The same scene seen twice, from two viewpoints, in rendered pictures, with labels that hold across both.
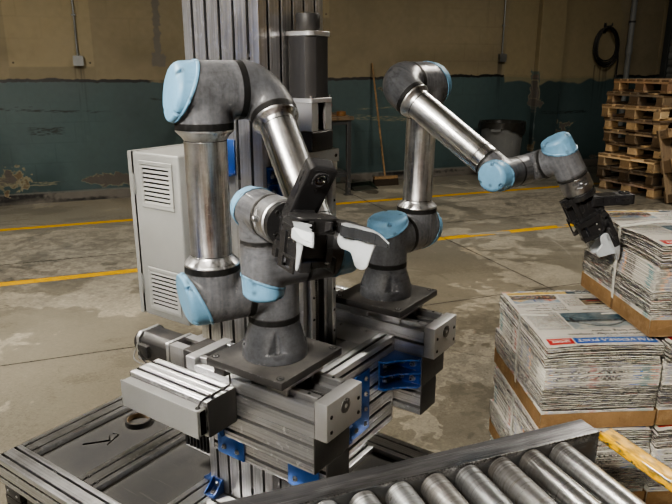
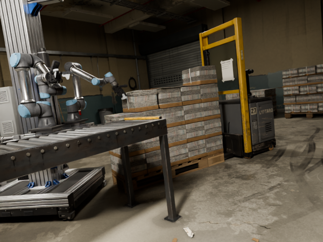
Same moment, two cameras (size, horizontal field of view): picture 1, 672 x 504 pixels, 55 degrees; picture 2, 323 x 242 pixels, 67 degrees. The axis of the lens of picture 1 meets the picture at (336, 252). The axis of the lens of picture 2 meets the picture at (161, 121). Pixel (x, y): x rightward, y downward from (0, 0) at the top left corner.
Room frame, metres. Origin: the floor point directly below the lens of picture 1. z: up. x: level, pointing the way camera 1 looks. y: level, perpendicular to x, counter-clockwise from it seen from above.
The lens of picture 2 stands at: (-1.07, 0.20, 0.97)
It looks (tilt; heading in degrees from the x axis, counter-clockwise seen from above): 6 degrees down; 334
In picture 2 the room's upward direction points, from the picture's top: 7 degrees counter-clockwise
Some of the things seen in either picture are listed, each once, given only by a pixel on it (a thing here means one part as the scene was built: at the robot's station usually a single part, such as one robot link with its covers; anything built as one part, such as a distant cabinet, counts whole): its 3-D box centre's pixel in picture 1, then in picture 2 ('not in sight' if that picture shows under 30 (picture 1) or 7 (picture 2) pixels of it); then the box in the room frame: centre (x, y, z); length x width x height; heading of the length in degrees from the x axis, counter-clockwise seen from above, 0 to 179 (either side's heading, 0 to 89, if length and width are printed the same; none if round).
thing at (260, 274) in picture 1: (271, 266); (46, 91); (1.08, 0.11, 1.12); 0.11 x 0.08 x 0.11; 119
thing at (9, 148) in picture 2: not in sight; (9, 150); (0.49, 0.36, 0.77); 0.47 x 0.05 x 0.05; 21
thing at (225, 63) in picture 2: not in sight; (222, 67); (1.67, -2.24, 1.27); 0.57 x 0.01 x 0.65; 4
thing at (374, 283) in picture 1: (386, 276); (73, 115); (1.77, -0.14, 0.87); 0.15 x 0.15 x 0.10
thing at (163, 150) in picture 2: not in sight; (167, 176); (0.60, -0.63, 0.34); 0.06 x 0.06 x 0.68; 21
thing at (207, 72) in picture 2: not in sight; (202, 115); (1.65, -1.78, 0.65); 0.39 x 0.30 x 1.29; 4
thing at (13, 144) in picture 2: not in sight; (22, 147); (0.52, 0.30, 0.77); 0.47 x 0.05 x 0.05; 21
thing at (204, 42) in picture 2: not in sight; (208, 90); (2.00, -2.20, 0.97); 0.09 x 0.09 x 1.75; 4
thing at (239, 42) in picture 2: not in sight; (242, 87); (1.34, -2.24, 0.97); 0.09 x 0.09 x 1.75; 4
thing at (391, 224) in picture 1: (388, 236); (72, 105); (1.77, -0.15, 0.98); 0.13 x 0.12 x 0.14; 137
